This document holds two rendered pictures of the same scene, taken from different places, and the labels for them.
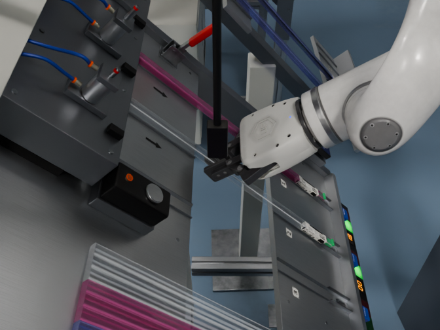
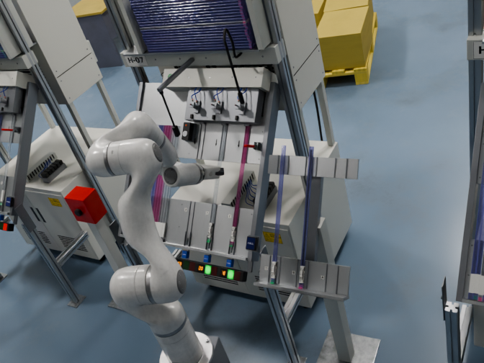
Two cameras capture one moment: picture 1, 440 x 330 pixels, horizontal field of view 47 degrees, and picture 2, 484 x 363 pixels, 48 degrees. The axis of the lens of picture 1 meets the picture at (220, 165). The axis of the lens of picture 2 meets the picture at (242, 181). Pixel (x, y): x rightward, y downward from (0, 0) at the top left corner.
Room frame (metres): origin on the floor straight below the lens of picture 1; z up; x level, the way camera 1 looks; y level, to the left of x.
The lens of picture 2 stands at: (1.72, -1.43, 2.17)
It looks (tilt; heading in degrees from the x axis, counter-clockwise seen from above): 35 degrees down; 128
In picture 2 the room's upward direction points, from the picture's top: 18 degrees counter-clockwise
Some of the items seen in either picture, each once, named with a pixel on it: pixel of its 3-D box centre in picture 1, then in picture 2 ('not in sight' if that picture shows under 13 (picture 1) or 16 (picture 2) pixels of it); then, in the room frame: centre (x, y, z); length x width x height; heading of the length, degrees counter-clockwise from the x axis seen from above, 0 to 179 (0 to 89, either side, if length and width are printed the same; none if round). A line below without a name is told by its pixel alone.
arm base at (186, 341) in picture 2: not in sight; (178, 339); (0.69, -0.68, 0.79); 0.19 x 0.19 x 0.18
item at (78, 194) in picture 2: not in sight; (109, 248); (-0.34, -0.06, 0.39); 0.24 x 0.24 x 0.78; 0
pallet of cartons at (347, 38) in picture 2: not in sight; (325, 35); (-0.21, 2.93, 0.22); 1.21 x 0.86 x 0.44; 100
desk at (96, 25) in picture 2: not in sight; (115, 21); (-3.11, 3.41, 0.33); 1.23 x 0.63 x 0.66; 99
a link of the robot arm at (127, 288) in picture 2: not in sight; (146, 297); (0.66, -0.69, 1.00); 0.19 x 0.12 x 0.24; 20
